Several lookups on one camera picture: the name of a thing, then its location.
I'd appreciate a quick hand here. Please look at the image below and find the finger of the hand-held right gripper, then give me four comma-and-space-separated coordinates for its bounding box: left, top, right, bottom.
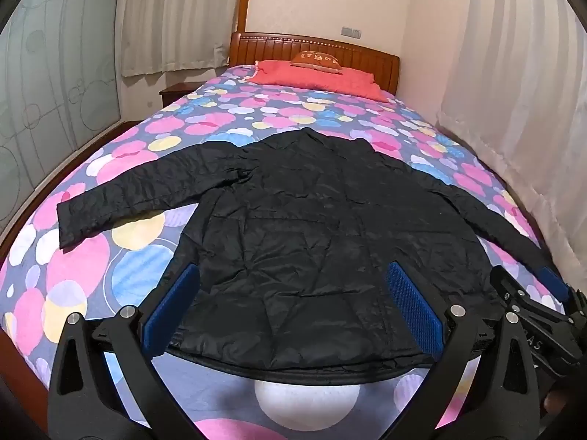
537, 267, 587, 326
491, 268, 542, 315

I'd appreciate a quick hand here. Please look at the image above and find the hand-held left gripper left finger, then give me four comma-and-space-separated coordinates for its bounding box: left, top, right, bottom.
47, 263, 205, 440

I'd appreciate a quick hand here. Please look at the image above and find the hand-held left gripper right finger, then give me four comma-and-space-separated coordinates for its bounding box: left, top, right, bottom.
386, 261, 546, 440

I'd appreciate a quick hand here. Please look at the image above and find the black padded jacket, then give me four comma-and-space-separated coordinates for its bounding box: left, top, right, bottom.
56, 127, 558, 372

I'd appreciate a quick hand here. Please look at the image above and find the circle patterned bed sheet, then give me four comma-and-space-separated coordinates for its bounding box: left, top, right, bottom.
0, 65, 567, 440

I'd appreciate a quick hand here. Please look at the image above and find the long cream curtain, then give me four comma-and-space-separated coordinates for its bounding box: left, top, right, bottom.
438, 0, 587, 285

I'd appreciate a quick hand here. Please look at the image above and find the wooden nightstand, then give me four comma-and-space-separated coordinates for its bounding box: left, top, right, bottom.
159, 81, 203, 106

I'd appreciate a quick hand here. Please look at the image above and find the red folded blanket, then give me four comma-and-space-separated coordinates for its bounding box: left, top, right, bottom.
250, 59, 388, 102

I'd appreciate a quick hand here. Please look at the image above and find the frosted glass wardrobe door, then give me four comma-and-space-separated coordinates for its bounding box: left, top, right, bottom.
0, 0, 124, 234

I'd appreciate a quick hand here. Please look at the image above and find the orange printed cushion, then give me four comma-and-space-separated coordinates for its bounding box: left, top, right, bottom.
292, 49, 344, 74

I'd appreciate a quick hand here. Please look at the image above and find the wooden bed headboard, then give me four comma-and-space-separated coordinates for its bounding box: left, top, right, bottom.
228, 31, 401, 97

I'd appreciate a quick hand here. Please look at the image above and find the short cream curtain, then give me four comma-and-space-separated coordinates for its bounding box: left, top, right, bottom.
117, 0, 232, 78

